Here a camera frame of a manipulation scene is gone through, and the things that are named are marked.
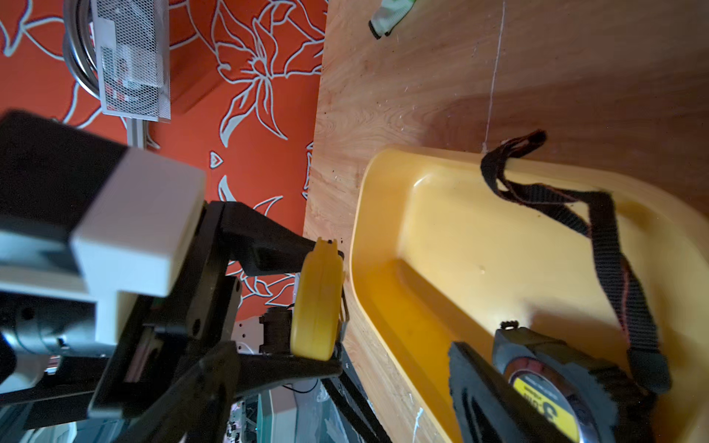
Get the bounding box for white mesh wall basket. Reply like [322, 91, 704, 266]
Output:
[62, 0, 171, 122]

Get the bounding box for yellow plastic tray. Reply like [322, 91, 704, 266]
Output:
[350, 147, 708, 442]

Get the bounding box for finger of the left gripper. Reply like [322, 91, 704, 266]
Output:
[218, 202, 316, 276]
[234, 354, 343, 399]

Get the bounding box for round yellow tape measure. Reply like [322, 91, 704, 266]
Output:
[290, 238, 345, 361]

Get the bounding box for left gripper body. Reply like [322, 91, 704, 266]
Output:
[88, 202, 241, 418]

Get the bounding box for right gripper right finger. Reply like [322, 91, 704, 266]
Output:
[448, 341, 576, 442]

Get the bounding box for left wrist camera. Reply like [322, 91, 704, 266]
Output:
[1, 110, 205, 297]

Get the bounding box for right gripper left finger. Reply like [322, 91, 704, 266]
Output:
[127, 341, 240, 442]

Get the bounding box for black deli tape measure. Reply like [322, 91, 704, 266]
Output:
[492, 321, 655, 442]

